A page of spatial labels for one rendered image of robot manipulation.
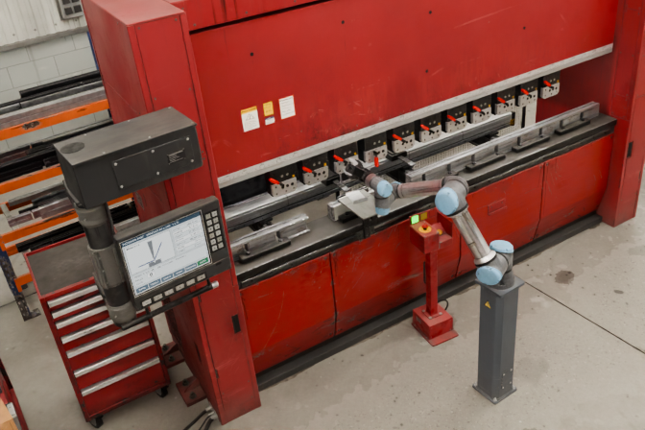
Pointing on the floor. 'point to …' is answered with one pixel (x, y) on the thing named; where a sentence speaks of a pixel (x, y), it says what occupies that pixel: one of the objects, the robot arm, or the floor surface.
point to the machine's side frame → (615, 93)
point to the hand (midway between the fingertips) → (346, 164)
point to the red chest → (94, 333)
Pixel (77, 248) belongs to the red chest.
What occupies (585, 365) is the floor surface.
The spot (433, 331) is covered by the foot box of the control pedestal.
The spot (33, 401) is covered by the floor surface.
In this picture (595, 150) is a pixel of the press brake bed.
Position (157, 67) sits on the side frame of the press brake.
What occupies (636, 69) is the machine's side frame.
